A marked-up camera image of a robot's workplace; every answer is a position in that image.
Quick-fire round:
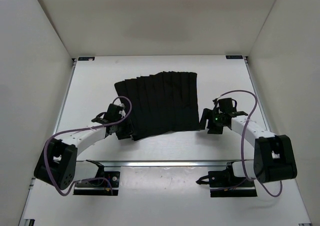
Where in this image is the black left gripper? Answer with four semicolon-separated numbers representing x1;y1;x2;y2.
115;113;139;140

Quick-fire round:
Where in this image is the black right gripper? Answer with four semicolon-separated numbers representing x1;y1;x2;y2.
196;109;224;134

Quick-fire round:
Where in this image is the black pleated skirt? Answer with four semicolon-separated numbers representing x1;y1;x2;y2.
114;71;200;141

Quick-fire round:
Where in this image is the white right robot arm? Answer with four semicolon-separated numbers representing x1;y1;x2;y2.
200;109;298;186

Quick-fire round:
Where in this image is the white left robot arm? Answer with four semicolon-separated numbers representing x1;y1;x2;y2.
33;118;132;195

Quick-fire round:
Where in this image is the blue label sticker right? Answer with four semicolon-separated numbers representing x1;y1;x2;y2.
225;55;243;60

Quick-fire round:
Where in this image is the blue label sticker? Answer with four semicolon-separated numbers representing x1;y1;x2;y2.
77;57;95;61
225;55;243;60

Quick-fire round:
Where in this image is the blue label sticker left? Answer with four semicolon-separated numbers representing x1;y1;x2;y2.
77;57;95;61

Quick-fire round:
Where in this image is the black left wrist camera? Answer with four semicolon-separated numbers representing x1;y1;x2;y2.
91;104;124;124

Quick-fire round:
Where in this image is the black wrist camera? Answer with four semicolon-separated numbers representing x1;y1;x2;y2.
91;104;124;124
213;98;248;117

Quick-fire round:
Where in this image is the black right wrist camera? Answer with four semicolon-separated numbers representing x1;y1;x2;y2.
213;98;248;117

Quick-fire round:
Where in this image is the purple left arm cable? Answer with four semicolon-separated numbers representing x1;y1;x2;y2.
43;96;133;196

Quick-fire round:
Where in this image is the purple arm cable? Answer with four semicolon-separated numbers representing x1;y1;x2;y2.
43;96;133;196
209;90;283;198

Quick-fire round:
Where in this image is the aluminium table rail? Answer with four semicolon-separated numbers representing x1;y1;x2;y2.
77;159;282;168

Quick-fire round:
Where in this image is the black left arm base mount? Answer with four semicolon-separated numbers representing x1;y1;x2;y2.
73;160;121;196

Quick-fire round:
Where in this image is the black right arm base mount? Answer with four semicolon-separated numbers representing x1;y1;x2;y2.
196;168;258;198

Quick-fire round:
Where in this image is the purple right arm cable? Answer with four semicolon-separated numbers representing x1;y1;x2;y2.
209;90;283;198

